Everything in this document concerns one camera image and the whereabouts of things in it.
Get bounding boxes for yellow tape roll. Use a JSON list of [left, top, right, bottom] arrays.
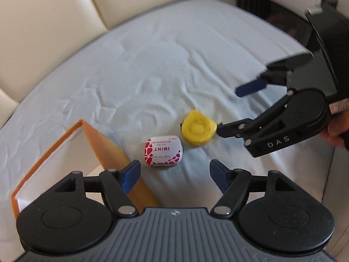
[[179, 109, 218, 147]]

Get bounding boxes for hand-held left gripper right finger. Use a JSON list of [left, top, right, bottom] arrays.
[[209, 159, 294, 216]]

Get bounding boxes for white and dark nightstand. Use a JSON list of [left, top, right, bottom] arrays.
[[235, 0, 349, 53]]

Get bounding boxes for cream padded headboard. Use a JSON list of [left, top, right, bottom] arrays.
[[0, 0, 211, 129]]

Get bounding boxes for orange-rimmed white cardboard box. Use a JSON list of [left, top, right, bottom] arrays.
[[10, 119, 162, 217]]

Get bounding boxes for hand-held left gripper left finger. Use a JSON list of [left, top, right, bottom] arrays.
[[54, 159, 142, 218]]

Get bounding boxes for person's right hand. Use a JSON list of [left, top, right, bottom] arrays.
[[319, 109, 349, 150]]

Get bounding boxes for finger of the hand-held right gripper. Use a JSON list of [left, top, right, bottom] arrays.
[[236, 53, 317, 98], [216, 95, 295, 148]]

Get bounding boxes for white and red mint tin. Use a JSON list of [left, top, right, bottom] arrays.
[[143, 135, 184, 168]]

